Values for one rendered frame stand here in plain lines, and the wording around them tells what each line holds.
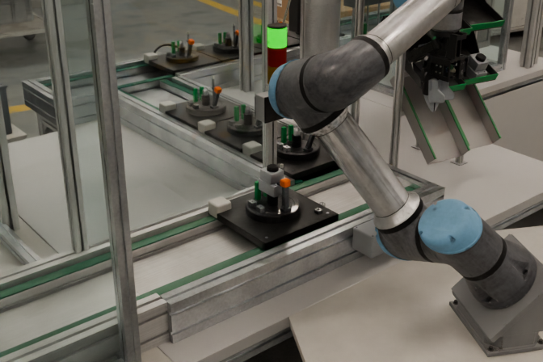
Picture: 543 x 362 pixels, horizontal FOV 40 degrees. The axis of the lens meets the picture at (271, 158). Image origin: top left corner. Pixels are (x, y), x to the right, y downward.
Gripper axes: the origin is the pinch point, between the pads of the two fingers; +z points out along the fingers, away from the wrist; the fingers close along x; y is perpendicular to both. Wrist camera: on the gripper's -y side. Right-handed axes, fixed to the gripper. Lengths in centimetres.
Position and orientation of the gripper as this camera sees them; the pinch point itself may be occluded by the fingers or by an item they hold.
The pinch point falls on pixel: (431, 105)
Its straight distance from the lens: 192.1
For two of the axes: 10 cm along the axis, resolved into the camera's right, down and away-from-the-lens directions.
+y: 6.3, 3.1, -7.1
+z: 0.0, 9.2, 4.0
